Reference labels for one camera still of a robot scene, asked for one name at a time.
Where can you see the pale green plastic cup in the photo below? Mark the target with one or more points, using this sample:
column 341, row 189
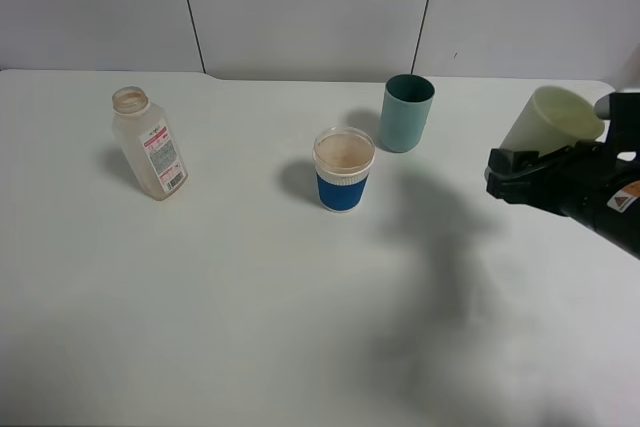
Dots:
column 553, row 118

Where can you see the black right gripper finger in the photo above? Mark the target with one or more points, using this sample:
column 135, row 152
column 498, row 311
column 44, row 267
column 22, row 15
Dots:
column 506, row 177

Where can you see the blue sleeved paper cup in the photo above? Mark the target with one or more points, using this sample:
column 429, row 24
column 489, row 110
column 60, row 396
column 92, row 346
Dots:
column 343, row 157

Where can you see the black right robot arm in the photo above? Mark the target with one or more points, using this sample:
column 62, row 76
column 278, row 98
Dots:
column 622, row 232

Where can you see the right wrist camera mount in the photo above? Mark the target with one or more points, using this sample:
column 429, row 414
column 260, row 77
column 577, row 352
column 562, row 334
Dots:
column 621, row 109

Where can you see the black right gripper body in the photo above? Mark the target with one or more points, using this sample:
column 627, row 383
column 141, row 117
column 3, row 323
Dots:
column 584, row 182

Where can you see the teal plastic cup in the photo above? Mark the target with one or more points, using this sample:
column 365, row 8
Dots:
column 406, row 105

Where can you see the clear plastic drink bottle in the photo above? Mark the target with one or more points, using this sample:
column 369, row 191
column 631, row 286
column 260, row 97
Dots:
column 142, row 130

